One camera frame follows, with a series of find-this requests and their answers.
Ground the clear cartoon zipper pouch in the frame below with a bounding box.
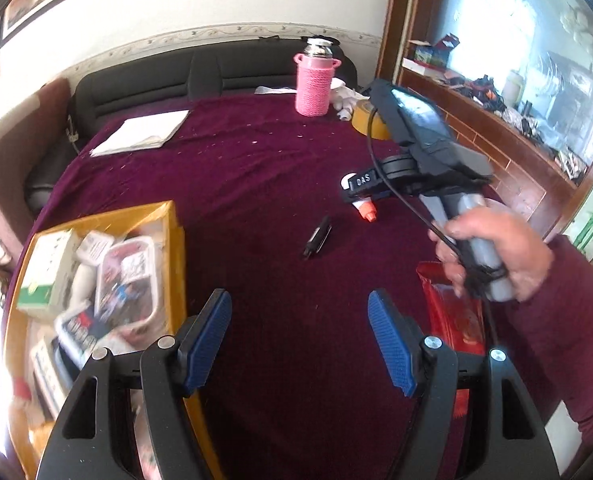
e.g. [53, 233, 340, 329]
[94, 235, 166, 353]

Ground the yellow cardboard tray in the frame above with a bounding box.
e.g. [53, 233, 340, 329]
[1, 200, 224, 480]

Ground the white green medicine box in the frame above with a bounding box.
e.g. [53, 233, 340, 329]
[16, 229, 77, 318]

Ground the white roll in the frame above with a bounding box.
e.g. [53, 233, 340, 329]
[70, 262, 101, 311]

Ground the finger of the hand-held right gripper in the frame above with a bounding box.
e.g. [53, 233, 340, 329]
[341, 187, 380, 207]

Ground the yellow tape roll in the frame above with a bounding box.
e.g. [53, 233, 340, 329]
[351, 99, 392, 141]

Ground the wooden cabinet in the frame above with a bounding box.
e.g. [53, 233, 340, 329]
[377, 0, 593, 271]

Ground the white power adapter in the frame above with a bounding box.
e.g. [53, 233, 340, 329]
[75, 231, 113, 265]

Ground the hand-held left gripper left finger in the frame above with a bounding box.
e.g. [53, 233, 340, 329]
[36, 287, 233, 480]

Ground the white paper stack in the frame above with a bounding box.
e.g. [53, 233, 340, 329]
[90, 109, 191, 157]

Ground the maroon tablecloth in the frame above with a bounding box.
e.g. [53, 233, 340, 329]
[6, 92, 577, 480]

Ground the blue green box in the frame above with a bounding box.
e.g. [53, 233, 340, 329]
[407, 42, 450, 68]

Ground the white jar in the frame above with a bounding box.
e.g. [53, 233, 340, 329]
[501, 70, 523, 103]

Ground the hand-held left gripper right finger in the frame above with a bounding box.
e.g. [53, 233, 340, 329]
[368, 289, 562, 480]

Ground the black marker pen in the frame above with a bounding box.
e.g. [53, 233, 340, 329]
[303, 216, 333, 261]

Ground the brown pink armchair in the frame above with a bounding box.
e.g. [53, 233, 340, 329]
[0, 77, 72, 241]

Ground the person's right hand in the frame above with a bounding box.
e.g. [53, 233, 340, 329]
[428, 205, 556, 304]

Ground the red foil packet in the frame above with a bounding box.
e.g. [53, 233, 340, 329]
[415, 260, 488, 421]

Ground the white bottle orange cap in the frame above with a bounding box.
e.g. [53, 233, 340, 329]
[341, 172, 380, 222]

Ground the crumpled white cloth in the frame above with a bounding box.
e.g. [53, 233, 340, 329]
[329, 79, 372, 122]

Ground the pink knit-covered thermos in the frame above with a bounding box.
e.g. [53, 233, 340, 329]
[292, 36, 343, 117]

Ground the person's right forearm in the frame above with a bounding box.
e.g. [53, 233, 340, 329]
[514, 235, 593, 480]

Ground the black sofa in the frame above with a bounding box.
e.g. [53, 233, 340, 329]
[24, 42, 360, 211]

